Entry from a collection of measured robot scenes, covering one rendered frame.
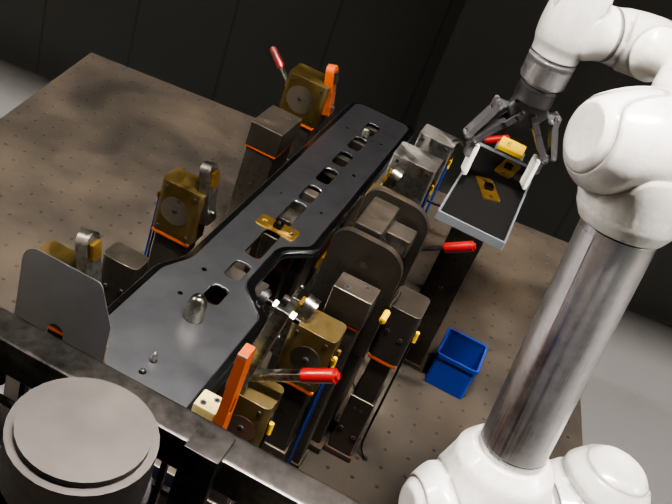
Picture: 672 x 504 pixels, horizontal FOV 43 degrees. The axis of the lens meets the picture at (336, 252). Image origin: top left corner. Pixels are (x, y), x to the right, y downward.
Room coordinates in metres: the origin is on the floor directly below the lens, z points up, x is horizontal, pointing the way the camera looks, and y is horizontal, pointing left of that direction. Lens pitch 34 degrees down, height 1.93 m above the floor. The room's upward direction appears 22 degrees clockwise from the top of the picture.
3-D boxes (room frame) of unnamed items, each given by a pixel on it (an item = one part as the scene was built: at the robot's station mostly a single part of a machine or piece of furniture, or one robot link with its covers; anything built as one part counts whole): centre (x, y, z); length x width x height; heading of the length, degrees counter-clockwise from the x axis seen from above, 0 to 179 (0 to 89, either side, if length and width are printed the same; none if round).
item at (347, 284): (1.14, -0.05, 0.91); 0.07 x 0.05 x 0.42; 81
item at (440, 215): (1.57, -0.24, 1.16); 0.37 x 0.14 x 0.02; 171
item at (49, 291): (0.68, 0.25, 1.17); 0.12 x 0.01 x 0.34; 81
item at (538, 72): (1.57, -0.24, 1.43); 0.09 x 0.09 x 0.06
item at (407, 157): (1.69, -0.10, 0.90); 0.13 x 0.08 x 0.41; 81
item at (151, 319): (1.42, 0.13, 1.00); 1.38 x 0.22 x 0.02; 171
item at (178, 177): (1.36, 0.32, 0.87); 0.12 x 0.07 x 0.35; 81
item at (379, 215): (1.26, -0.06, 0.95); 0.18 x 0.13 x 0.49; 171
